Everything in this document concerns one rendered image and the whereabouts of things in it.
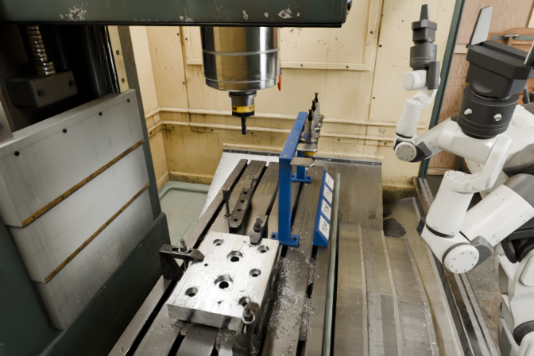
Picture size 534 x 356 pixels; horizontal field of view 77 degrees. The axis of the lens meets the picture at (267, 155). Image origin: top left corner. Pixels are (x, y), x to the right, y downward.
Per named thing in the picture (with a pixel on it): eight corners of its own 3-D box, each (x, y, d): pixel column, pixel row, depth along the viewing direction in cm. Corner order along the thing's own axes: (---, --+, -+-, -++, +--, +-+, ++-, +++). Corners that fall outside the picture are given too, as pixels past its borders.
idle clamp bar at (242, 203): (253, 201, 139) (252, 188, 136) (241, 242, 116) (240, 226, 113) (241, 201, 140) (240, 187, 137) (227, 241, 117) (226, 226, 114)
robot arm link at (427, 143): (415, 160, 138) (468, 131, 124) (409, 172, 129) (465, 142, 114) (398, 138, 139) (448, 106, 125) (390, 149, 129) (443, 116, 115)
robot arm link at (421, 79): (423, 59, 125) (421, 90, 126) (400, 59, 121) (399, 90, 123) (449, 55, 114) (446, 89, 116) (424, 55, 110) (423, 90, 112)
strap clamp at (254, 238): (268, 241, 117) (268, 204, 110) (259, 267, 105) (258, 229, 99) (259, 239, 118) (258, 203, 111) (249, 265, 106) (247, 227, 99)
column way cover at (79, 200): (160, 222, 126) (136, 88, 104) (65, 335, 85) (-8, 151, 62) (148, 221, 127) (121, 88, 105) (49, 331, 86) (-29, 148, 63)
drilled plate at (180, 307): (279, 253, 105) (279, 240, 103) (257, 334, 80) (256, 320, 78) (210, 242, 110) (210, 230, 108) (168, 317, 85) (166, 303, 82)
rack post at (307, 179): (311, 177, 157) (315, 118, 144) (311, 183, 152) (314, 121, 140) (291, 176, 159) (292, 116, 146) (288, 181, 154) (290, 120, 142)
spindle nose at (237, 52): (210, 75, 78) (205, 19, 73) (278, 74, 78) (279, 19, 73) (197, 92, 64) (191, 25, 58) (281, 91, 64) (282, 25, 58)
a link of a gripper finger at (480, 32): (481, 10, 56) (471, 46, 60) (495, 5, 57) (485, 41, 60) (473, 8, 57) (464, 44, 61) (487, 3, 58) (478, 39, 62)
